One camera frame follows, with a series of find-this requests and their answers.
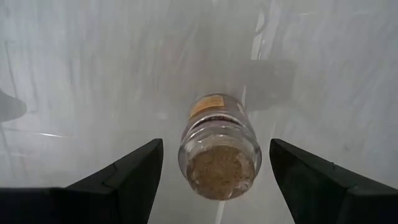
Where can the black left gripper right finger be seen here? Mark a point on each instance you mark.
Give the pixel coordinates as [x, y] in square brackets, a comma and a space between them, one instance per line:
[326, 196]

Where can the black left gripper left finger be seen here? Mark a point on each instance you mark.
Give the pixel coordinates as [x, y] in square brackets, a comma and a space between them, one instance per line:
[93, 202]

